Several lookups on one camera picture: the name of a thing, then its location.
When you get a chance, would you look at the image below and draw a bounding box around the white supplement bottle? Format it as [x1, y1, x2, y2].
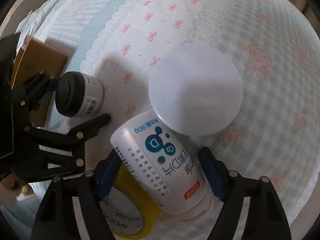
[111, 110, 210, 219]

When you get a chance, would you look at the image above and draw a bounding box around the black lid small jar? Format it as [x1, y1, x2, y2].
[55, 72, 103, 118]

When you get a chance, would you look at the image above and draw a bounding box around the yellow tape roll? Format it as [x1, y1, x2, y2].
[100, 165, 162, 239]

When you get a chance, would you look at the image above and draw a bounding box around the open cardboard box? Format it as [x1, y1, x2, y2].
[11, 36, 68, 131]

